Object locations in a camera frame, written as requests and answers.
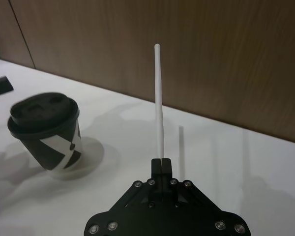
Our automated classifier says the black flat block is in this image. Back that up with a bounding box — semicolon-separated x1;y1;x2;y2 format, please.
0;76;15;95

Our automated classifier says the black plastic cup lid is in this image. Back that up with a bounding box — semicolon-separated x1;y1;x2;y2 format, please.
7;91;80;139

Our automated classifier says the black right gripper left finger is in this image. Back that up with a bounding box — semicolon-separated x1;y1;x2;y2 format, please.
85;158;163;236

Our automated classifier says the black and white paper cup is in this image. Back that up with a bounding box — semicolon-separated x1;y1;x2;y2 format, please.
14;119;84;172

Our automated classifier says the white drinking straw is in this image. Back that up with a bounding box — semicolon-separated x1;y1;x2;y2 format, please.
153;43;166;160

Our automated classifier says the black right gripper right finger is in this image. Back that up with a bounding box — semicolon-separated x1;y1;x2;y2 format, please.
162;158;252;236

